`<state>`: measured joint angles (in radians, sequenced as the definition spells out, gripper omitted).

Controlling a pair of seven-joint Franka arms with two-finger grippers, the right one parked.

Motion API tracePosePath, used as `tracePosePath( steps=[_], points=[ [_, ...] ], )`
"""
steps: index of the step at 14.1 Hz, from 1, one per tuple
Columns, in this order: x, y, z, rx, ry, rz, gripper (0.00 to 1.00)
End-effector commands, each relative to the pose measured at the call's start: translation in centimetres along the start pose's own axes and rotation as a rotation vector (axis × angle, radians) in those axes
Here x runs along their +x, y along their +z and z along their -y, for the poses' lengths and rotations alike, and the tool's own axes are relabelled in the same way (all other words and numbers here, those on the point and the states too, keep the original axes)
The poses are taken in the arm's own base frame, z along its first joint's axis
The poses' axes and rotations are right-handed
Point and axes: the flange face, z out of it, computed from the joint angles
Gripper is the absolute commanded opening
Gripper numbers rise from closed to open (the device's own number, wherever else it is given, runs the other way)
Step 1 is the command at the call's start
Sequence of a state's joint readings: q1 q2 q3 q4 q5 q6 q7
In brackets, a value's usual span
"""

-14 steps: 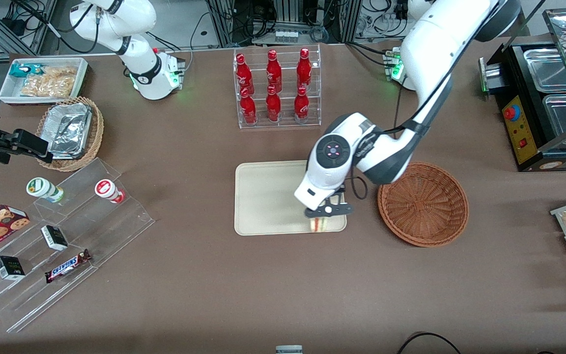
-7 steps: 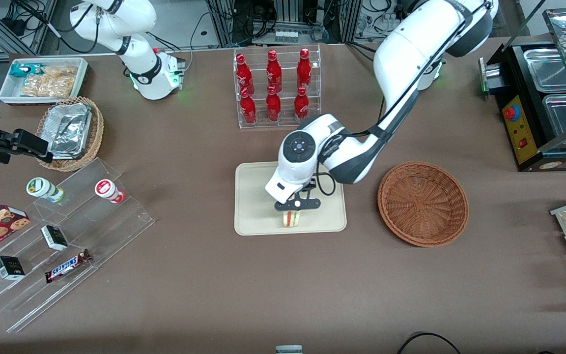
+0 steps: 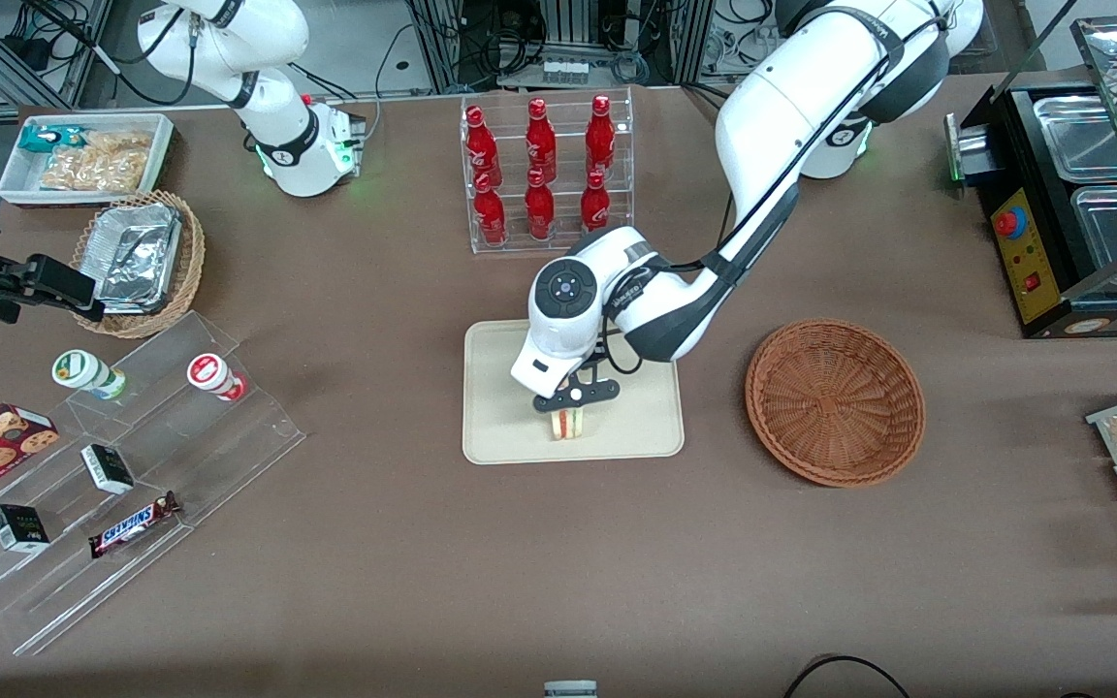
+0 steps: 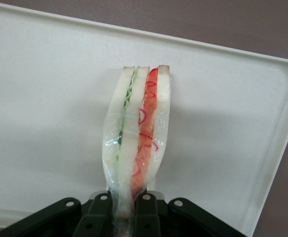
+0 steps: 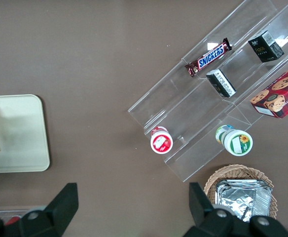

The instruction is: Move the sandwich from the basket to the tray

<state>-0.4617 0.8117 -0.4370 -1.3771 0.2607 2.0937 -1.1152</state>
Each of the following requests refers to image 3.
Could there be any red lid drink cup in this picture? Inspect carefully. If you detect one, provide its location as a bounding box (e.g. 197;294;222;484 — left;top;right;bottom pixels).
186;353;248;403

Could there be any snickers chocolate bar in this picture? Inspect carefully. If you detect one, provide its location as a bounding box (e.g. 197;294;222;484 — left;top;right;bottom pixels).
88;491;181;559

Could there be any black table cable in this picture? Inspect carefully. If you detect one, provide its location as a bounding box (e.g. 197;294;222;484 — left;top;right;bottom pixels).
783;655;914;698

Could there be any beige plastic tray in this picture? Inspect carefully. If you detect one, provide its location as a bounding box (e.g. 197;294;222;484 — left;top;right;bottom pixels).
463;318;686;465

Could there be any brown wicker basket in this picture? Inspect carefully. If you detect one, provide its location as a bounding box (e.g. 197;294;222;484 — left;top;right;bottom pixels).
745;319;927;488

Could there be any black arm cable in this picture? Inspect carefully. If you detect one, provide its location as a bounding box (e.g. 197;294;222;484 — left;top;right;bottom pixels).
597;10;949;379

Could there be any light wicker basket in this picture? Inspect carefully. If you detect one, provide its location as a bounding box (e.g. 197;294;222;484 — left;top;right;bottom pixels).
70;190;207;339

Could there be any clear acrylic step display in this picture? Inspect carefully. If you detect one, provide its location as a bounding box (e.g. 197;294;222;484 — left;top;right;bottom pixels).
0;310;308;658

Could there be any white rectangular bin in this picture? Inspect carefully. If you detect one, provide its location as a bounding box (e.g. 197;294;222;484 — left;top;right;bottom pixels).
0;112;176;208

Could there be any clear acrylic bottle rack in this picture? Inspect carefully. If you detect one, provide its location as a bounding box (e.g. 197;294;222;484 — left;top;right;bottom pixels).
460;86;636;256

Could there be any clear bag of crackers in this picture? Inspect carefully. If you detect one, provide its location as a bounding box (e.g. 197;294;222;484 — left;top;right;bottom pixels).
39;130;154;193

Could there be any aluminium frame rack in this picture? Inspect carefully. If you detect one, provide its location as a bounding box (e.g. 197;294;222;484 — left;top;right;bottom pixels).
403;0;717;95

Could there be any red cola bottle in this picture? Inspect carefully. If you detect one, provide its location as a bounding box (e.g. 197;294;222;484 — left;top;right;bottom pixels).
526;97;559;183
473;173;509;246
579;171;612;236
525;168;557;242
585;94;617;180
464;105;503;187

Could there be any silver foil container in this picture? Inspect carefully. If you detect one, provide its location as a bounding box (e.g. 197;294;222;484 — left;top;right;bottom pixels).
83;202;183;315

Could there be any small black box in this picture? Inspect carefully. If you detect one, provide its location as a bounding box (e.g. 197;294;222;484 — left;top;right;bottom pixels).
0;504;50;555
80;444;136;496

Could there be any teal snack packet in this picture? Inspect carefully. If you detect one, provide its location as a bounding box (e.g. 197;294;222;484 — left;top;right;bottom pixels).
17;125;86;154

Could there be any black food warmer cabinet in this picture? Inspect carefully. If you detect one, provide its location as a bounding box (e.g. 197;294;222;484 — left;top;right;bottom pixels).
944;14;1117;340

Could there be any green lid drink cup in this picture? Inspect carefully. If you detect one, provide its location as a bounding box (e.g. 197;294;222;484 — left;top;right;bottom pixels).
51;349;128;401

